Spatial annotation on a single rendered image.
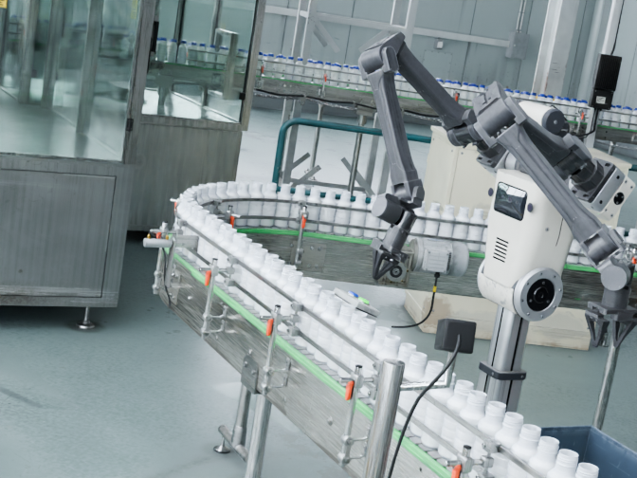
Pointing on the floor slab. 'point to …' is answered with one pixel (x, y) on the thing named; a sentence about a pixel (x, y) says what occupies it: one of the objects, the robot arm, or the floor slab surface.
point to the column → (555, 46)
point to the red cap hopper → (336, 52)
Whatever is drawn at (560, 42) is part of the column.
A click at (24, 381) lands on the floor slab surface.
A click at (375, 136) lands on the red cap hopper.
